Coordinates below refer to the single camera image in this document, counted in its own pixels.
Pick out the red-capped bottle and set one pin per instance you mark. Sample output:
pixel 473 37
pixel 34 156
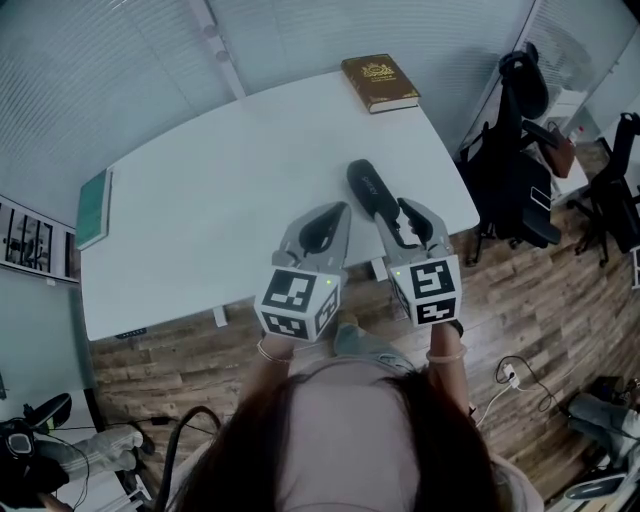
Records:
pixel 579 134

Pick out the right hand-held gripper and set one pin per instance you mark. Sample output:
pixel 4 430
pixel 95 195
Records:
pixel 430 285

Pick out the green book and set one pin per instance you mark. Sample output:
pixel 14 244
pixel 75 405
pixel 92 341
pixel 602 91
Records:
pixel 92 210

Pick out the brown handbag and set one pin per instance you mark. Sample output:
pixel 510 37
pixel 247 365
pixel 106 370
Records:
pixel 560 152

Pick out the white power strip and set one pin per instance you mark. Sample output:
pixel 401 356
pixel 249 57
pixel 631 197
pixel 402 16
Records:
pixel 512 376

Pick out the black chair seat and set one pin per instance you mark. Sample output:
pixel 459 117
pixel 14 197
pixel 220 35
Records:
pixel 52 407

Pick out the person's grey trousers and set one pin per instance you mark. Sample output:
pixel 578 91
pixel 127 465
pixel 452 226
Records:
pixel 360 345

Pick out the black glasses case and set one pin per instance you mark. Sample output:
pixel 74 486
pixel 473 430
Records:
pixel 367 185

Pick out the person's left forearm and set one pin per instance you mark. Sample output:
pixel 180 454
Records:
pixel 270 375

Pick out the grey round appliance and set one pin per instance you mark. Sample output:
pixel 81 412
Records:
pixel 595 487

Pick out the black office chair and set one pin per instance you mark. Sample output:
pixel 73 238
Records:
pixel 620 200
pixel 510 190

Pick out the white phone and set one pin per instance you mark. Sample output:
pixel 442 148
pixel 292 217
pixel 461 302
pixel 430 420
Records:
pixel 540 196

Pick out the person's light shirt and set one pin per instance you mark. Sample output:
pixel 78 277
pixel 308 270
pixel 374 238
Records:
pixel 350 440

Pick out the person's right forearm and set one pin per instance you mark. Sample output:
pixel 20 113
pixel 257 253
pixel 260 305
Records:
pixel 447 385

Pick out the white desk leg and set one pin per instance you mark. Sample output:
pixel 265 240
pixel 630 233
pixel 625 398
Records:
pixel 378 270
pixel 220 317

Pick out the black desk control panel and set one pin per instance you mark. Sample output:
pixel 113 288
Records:
pixel 132 333

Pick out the white metal frame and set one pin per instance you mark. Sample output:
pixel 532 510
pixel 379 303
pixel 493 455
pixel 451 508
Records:
pixel 135 495

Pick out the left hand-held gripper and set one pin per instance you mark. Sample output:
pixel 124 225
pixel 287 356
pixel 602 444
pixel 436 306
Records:
pixel 290 295

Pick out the brown hardcover book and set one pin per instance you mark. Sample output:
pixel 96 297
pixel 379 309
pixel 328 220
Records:
pixel 380 80

